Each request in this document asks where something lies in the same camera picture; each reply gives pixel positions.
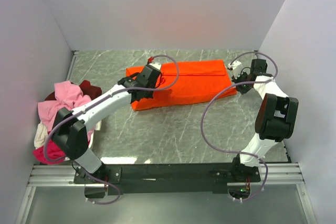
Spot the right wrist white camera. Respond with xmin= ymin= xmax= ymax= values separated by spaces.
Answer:
xmin=227 ymin=60 xmax=243 ymax=78

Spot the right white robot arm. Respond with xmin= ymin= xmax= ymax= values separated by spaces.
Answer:
xmin=228 ymin=59 xmax=299 ymax=182

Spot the orange t-shirt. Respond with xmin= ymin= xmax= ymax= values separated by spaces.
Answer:
xmin=131 ymin=60 xmax=232 ymax=111

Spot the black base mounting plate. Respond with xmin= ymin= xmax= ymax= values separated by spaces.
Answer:
xmin=73 ymin=163 xmax=263 ymax=200

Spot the magenta t-shirt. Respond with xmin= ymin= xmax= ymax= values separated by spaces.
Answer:
xmin=33 ymin=140 xmax=66 ymax=165

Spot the pink t-shirt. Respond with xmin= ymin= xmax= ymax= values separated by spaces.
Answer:
xmin=37 ymin=81 xmax=91 ymax=132

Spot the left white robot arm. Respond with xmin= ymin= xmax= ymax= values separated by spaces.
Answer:
xmin=50 ymin=62 xmax=162 ymax=183

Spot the cream t-shirt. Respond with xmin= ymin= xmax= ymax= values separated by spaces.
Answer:
xmin=34 ymin=122 xmax=48 ymax=149

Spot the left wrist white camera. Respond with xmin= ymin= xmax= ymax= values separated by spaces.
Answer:
xmin=147 ymin=57 xmax=162 ymax=71

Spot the wrist white camera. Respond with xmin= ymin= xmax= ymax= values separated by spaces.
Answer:
xmin=227 ymin=60 xmax=243 ymax=78
xmin=147 ymin=57 xmax=162 ymax=71

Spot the aluminium extrusion rail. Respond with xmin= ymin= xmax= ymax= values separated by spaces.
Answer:
xmin=27 ymin=163 xmax=305 ymax=187

